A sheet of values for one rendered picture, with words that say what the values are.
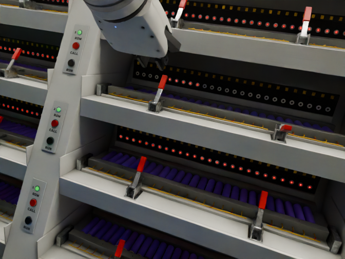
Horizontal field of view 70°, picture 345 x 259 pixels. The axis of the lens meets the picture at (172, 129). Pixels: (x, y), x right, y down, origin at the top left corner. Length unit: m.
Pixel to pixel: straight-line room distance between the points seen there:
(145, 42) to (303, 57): 0.31
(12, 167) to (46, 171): 0.11
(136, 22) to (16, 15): 0.53
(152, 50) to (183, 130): 0.19
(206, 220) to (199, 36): 0.39
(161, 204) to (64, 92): 0.35
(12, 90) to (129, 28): 0.47
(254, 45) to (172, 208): 0.38
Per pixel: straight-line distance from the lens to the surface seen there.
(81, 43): 0.67
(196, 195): 0.58
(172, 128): 0.53
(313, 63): 0.56
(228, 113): 0.57
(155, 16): 0.36
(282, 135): 0.55
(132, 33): 0.38
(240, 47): 0.56
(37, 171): 0.68
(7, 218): 0.83
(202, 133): 0.52
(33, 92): 0.73
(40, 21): 0.79
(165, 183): 0.59
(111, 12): 0.33
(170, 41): 0.41
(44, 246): 0.71
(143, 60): 0.49
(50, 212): 0.67
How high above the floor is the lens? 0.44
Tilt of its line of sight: 2 degrees up
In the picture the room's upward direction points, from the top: 14 degrees clockwise
